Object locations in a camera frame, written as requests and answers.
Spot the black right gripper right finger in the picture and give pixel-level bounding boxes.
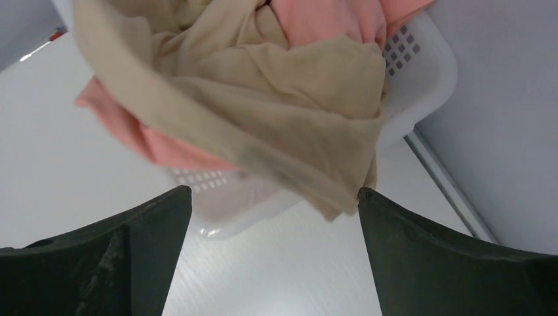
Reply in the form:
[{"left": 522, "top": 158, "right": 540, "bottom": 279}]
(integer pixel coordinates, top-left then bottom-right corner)
[{"left": 358, "top": 188, "right": 557, "bottom": 315}]

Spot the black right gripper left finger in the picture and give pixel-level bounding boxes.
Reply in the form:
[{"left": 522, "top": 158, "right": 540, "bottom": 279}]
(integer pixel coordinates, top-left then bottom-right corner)
[{"left": 1, "top": 186, "right": 192, "bottom": 315}]

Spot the beige t-shirt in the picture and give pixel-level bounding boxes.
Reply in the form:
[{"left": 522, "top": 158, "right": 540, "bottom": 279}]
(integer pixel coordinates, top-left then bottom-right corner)
[{"left": 72, "top": 1, "right": 386, "bottom": 221}]

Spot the white plastic laundry basket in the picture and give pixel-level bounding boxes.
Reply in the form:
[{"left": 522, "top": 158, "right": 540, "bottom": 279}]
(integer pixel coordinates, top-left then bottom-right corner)
[{"left": 55, "top": 1, "right": 457, "bottom": 236}]

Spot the pink t-shirt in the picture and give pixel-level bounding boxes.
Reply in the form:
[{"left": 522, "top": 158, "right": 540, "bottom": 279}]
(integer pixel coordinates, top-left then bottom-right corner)
[{"left": 75, "top": 0, "right": 433, "bottom": 171}]

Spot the aluminium table edge rail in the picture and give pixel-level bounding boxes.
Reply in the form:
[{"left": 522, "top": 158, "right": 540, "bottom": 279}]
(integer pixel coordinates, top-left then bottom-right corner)
[{"left": 405, "top": 129, "right": 501, "bottom": 245}]

